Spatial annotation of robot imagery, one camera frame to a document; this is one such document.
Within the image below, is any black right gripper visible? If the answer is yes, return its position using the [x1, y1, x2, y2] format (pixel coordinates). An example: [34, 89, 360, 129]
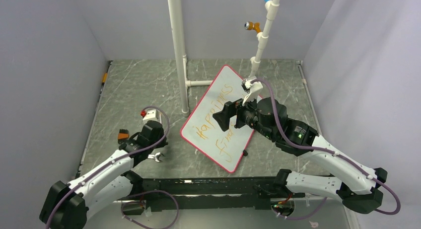
[213, 90, 276, 141]

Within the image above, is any pink framed whiteboard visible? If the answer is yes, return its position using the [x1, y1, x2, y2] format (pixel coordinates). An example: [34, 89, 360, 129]
[180, 65, 254, 173]

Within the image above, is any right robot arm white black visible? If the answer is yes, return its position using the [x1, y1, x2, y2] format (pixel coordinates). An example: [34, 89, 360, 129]
[212, 97, 387, 214]

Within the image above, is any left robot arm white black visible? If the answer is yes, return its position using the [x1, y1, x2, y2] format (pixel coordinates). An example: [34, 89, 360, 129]
[39, 120, 169, 229]

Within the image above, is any orange black whiteboard eraser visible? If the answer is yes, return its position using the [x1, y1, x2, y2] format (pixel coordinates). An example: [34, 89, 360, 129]
[117, 129, 130, 145]

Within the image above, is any silver open-end wrench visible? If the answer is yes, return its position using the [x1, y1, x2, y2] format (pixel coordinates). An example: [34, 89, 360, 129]
[147, 152, 165, 162]

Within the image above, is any orange tab on table edge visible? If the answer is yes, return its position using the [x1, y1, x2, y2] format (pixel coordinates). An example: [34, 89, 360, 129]
[101, 73, 108, 86]

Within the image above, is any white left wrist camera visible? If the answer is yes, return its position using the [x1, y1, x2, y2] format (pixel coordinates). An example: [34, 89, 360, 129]
[140, 109, 162, 124]

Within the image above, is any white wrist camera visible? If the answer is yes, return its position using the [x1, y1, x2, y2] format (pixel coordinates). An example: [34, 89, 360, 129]
[140, 109, 162, 124]
[241, 76, 263, 106]

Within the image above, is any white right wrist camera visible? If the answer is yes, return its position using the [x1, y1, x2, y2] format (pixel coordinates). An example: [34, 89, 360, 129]
[241, 76, 263, 106]

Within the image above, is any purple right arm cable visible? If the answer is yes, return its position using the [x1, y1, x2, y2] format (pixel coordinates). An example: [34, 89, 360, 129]
[250, 77, 402, 221]

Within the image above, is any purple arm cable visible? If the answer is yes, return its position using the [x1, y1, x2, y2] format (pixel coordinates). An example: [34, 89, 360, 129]
[44, 105, 180, 229]
[250, 77, 402, 221]

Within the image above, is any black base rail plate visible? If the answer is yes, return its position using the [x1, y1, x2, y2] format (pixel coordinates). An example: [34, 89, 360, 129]
[123, 176, 305, 212]

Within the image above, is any aluminium extrusion rail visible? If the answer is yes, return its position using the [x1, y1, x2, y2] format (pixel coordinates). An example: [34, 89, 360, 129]
[104, 193, 325, 216]

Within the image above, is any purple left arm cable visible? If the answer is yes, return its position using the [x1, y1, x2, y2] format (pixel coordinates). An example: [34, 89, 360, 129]
[44, 105, 180, 229]

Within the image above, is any orange camera on pipe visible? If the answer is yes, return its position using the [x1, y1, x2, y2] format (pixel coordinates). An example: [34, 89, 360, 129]
[244, 21, 262, 33]

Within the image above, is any white PVC pipe frame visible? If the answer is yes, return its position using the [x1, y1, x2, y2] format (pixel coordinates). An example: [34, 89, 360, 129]
[167, 0, 281, 117]

